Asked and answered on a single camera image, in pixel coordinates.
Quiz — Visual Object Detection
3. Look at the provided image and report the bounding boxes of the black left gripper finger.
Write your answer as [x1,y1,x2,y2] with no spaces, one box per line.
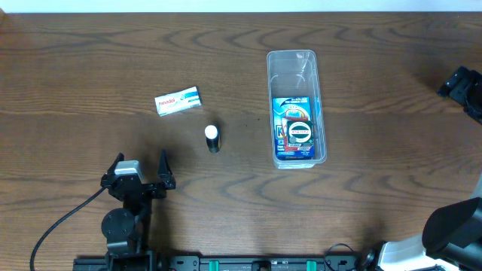
[105,153,124,176]
[157,149,173,183]

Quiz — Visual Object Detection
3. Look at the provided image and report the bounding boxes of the black bottle white cap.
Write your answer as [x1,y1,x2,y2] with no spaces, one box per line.
[205,125,221,154]

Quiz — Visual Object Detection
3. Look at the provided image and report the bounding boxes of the white green Panadol box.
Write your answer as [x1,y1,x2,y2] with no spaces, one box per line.
[154,87,202,116]

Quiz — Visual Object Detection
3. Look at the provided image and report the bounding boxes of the red Panadol ActiFast box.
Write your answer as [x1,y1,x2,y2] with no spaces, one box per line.
[282,118,314,152]

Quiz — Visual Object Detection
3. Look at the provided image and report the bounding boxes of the blue Kool Fever box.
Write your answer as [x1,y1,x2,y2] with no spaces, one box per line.
[272,96,315,160]

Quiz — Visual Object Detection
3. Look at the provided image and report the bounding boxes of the dark green small box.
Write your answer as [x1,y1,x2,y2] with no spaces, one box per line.
[286,120,314,148]

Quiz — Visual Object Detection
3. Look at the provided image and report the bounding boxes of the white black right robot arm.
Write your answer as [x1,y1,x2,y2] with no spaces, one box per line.
[355,66,481,271]

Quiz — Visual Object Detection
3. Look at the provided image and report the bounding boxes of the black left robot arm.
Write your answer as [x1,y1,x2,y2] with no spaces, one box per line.
[100,151,176,271]

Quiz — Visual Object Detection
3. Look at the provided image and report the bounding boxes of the clear plastic container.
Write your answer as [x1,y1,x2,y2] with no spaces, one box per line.
[267,50,327,169]

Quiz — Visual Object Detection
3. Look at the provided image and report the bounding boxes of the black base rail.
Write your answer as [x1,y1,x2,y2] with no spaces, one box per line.
[72,254,378,271]

